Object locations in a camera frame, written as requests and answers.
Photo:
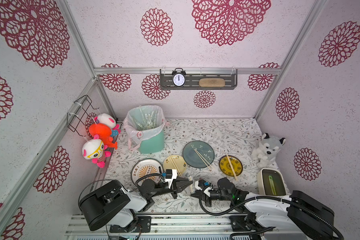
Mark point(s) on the wooden brush on shelf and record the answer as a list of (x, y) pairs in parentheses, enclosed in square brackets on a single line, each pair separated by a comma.
[(212, 83)]

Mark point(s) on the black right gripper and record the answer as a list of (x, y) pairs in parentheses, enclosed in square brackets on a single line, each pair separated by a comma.
[(207, 195)]

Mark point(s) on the grey wall shelf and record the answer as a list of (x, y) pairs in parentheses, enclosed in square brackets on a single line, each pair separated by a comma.
[(192, 81)]

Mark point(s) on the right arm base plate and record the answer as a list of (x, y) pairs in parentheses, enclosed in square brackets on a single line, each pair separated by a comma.
[(246, 223)]

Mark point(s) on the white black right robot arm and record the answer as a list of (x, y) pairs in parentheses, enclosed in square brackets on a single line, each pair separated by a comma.
[(263, 214)]

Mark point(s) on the black alarm clock on shelf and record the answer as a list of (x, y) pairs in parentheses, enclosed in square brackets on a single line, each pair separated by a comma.
[(179, 77)]

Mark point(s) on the disposable chopsticks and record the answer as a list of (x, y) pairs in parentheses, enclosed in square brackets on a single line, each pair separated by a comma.
[(174, 163), (192, 189), (208, 165), (232, 168)]

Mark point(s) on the white orange patterned plate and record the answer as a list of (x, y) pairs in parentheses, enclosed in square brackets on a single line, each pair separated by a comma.
[(146, 167)]

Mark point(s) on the black wire wall basket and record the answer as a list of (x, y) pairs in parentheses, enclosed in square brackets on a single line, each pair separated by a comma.
[(77, 119)]

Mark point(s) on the white plush with yellow glasses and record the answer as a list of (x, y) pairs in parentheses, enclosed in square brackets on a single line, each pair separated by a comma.
[(96, 151)]

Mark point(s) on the small pale yellow plate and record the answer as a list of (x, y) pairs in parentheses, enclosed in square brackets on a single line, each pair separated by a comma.
[(180, 162)]

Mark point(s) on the yellow black patterned plate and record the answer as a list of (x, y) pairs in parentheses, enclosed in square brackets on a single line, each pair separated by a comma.
[(226, 169)]

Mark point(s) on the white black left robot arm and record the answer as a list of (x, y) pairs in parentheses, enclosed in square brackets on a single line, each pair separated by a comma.
[(113, 204)]

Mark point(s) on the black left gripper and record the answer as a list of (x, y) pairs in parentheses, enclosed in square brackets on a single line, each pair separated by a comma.
[(177, 188)]

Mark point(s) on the white wrist camera on left gripper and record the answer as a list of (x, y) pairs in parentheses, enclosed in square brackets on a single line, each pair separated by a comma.
[(171, 175)]

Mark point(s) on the grey husky plush toy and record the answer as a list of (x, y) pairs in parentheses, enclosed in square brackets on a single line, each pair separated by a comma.
[(266, 152)]

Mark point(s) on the green trash bin with bag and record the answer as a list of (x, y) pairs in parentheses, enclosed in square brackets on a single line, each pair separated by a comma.
[(145, 129)]

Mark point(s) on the red plush toy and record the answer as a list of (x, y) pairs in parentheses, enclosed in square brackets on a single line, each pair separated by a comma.
[(102, 132)]

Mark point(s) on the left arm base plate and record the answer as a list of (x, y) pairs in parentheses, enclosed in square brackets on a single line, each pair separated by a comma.
[(139, 225)]

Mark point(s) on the white green rectangular tray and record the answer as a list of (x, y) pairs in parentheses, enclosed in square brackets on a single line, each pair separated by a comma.
[(271, 182)]

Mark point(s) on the dark green glass plate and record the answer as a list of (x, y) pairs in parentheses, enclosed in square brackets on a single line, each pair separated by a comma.
[(192, 159)]

